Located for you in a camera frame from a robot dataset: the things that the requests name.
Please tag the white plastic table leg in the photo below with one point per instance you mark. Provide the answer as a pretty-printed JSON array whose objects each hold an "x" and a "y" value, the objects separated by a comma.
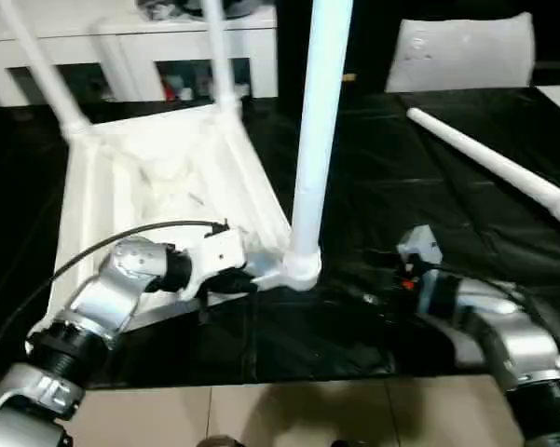
[
  {"x": 44, "y": 70},
  {"x": 323, "y": 93},
  {"x": 489, "y": 160},
  {"x": 220, "y": 56}
]

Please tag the black tall cabinet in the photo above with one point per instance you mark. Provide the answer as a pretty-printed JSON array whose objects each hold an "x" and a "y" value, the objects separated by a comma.
[{"x": 368, "y": 46}]

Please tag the white glass-door cabinet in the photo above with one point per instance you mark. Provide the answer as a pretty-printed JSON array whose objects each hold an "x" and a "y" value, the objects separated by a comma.
[{"x": 74, "y": 42}]

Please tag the black work mat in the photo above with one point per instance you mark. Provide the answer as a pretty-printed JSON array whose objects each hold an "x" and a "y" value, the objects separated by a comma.
[{"x": 424, "y": 209}]

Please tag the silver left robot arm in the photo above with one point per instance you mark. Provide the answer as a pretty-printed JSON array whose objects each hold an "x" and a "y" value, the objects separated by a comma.
[{"x": 107, "y": 298}]

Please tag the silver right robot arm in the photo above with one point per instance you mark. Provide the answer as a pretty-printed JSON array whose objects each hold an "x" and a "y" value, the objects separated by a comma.
[{"x": 517, "y": 335}]

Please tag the red bottle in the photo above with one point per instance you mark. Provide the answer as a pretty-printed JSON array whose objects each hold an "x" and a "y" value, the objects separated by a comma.
[{"x": 171, "y": 87}]

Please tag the small white cup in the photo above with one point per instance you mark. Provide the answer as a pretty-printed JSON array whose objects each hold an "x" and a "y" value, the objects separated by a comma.
[{"x": 185, "y": 94}]

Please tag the small tan label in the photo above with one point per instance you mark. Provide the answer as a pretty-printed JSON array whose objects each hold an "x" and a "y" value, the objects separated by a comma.
[{"x": 349, "y": 77}]

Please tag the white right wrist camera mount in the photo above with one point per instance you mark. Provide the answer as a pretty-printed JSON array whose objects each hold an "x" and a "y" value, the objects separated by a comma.
[{"x": 421, "y": 244}]

